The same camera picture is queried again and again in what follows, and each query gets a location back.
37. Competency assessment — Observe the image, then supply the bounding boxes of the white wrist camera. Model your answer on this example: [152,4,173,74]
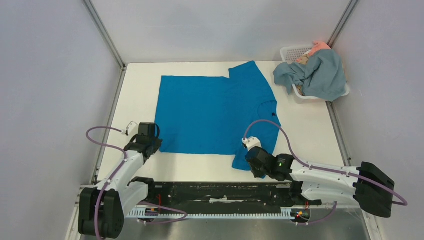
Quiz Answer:
[122,121,139,137]
[241,136,262,151]

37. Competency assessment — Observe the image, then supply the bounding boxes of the white slotted cable duct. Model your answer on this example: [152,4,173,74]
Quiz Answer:
[126,206,295,221]

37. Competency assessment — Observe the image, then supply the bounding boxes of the aluminium corner frame post right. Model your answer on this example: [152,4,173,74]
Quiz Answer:
[327,0,360,48]

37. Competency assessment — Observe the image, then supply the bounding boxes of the white plastic laundry basket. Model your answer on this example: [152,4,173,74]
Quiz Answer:
[280,45,350,103]

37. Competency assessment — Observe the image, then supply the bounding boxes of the pink t shirt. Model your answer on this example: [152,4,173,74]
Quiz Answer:
[306,41,331,58]

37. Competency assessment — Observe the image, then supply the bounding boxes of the aluminium front frame rail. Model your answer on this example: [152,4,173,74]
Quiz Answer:
[75,186,100,207]

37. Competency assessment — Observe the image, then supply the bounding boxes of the bright blue t shirt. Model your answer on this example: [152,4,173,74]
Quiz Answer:
[155,61,280,171]

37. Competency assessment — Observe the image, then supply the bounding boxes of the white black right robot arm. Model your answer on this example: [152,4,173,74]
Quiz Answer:
[245,146,395,218]

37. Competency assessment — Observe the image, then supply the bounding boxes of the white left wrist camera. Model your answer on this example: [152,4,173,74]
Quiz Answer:
[122,121,139,137]

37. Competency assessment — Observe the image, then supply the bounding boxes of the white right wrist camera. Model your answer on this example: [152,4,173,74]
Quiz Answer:
[241,136,262,151]

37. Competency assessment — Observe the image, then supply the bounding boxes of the aluminium corner frame post left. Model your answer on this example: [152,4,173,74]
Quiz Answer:
[82,0,127,71]

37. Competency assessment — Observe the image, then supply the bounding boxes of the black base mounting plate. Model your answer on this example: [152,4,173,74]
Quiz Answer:
[134,177,322,216]

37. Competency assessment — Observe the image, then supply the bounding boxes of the grey-blue t shirt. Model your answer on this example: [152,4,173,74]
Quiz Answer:
[273,49,347,102]

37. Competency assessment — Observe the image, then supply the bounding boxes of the aluminium corner frame post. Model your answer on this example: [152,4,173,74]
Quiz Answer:
[82,0,127,71]
[327,0,360,48]

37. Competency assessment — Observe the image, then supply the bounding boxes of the tan t shirt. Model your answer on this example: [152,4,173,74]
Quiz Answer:
[295,53,310,96]

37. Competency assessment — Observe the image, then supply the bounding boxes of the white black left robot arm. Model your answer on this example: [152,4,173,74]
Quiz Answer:
[78,122,163,240]

